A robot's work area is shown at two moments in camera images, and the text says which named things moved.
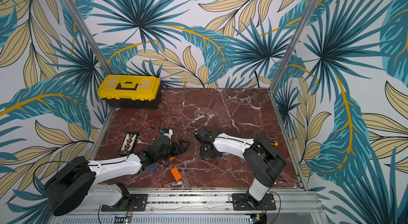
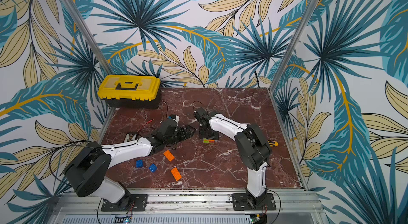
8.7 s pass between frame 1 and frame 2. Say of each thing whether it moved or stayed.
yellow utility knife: stayed
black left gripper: moved
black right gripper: moved
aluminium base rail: stayed
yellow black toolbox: stayed
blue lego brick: stayed
